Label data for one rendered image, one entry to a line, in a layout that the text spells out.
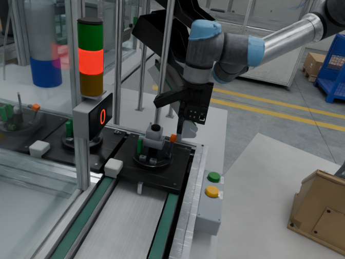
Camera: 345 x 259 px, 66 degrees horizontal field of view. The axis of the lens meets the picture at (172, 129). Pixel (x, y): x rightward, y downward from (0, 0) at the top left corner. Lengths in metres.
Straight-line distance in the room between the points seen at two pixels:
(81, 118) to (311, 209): 0.70
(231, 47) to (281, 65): 4.26
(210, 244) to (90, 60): 0.59
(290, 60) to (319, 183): 4.16
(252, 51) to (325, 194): 0.46
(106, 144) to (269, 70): 4.22
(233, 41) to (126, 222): 0.55
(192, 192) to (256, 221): 0.25
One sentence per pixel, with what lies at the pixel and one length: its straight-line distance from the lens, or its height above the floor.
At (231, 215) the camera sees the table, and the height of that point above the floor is 0.86.
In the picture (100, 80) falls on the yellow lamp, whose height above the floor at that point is 1.29.
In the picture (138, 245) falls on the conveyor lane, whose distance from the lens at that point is 0.74.
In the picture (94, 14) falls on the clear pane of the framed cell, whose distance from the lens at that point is 1.78.
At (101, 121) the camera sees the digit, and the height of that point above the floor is 1.19.
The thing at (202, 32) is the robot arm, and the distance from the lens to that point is 0.69.
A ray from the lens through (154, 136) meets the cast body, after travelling 0.84.
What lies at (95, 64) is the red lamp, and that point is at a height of 1.33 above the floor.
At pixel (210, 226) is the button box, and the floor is 0.93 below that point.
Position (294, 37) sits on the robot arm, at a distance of 0.94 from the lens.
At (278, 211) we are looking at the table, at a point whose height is 0.86.
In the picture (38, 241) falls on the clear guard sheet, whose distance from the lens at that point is 0.69.
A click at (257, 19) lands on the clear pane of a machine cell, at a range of 4.76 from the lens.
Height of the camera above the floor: 1.52
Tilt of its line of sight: 31 degrees down
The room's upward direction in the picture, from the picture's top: 9 degrees clockwise
